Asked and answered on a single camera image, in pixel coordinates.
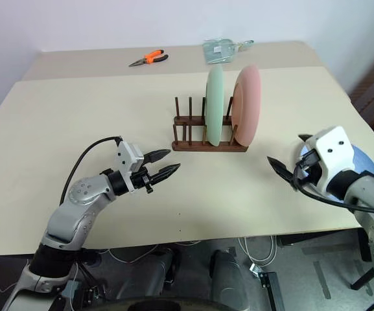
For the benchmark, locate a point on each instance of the blue plate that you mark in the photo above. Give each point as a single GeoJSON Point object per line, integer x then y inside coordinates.
{"type": "Point", "coordinates": [365, 162]}

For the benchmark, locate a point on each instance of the black metal bracket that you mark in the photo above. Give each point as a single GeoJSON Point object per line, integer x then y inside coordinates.
{"type": "Point", "coordinates": [269, 288]}

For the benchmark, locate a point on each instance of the pink plate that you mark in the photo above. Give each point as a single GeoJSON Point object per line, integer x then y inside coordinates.
{"type": "Point", "coordinates": [248, 107]}

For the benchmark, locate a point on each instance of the wooden dish rack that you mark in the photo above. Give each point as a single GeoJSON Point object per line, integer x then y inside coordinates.
{"type": "Point", "coordinates": [206, 148]}

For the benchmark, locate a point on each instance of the black table foot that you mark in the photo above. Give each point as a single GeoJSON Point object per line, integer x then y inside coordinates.
{"type": "Point", "coordinates": [363, 278]}

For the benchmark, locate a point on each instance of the dark rounded shape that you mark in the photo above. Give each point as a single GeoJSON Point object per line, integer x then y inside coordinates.
{"type": "Point", "coordinates": [147, 275]}
{"type": "Point", "coordinates": [229, 275]}

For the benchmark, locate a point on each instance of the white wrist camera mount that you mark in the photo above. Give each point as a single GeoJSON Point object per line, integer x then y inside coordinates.
{"type": "Point", "coordinates": [332, 145]}
{"type": "Point", "coordinates": [126, 157]}

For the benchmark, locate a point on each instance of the small silver connector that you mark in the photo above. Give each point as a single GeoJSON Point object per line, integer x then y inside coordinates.
{"type": "Point", "coordinates": [254, 270]}

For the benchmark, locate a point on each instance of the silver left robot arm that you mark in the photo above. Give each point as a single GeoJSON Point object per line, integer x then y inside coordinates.
{"type": "Point", "coordinates": [76, 207]}

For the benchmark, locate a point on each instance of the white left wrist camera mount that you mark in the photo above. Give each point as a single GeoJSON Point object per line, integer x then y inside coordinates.
{"type": "Point", "coordinates": [126, 157]}

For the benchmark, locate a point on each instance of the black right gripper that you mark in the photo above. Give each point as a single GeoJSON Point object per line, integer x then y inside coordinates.
{"type": "Point", "coordinates": [314, 173]}

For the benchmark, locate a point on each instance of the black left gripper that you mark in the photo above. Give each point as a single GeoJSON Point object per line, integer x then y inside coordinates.
{"type": "Point", "coordinates": [141, 180]}

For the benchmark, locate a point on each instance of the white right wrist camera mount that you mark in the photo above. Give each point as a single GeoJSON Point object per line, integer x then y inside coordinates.
{"type": "Point", "coordinates": [332, 145]}

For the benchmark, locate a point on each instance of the black table frame bar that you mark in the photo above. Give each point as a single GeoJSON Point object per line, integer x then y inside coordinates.
{"type": "Point", "coordinates": [319, 238]}

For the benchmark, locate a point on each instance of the green plate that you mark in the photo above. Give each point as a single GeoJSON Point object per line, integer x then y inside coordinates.
{"type": "Point", "coordinates": [213, 107]}

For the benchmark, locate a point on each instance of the clear plastic bag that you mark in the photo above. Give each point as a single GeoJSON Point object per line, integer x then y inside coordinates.
{"type": "Point", "coordinates": [217, 52]}

